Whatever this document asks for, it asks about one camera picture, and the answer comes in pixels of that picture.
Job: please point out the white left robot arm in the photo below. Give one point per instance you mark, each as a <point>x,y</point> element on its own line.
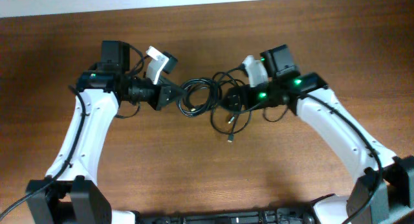
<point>69,192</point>

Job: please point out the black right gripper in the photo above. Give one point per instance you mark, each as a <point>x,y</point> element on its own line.
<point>234,92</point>

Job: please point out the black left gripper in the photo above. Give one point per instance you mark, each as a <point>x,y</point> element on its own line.
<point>164,97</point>

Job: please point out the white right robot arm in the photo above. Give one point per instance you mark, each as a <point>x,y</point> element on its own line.
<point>383,181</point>

